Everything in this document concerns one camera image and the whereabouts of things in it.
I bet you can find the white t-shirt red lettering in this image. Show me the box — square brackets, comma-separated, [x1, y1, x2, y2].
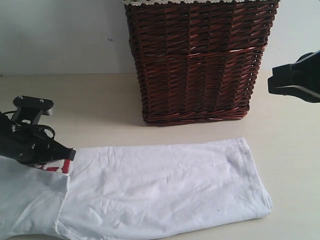
[0, 137, 272, 240]

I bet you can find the brown wicker basket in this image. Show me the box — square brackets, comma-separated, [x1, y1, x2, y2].
[124, 0, 279, 126]

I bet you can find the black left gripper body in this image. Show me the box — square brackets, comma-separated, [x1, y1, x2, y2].
[0, 112, 54, 165]

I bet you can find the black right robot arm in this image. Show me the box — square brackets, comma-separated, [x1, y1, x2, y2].
[267, 51, 320, 104]

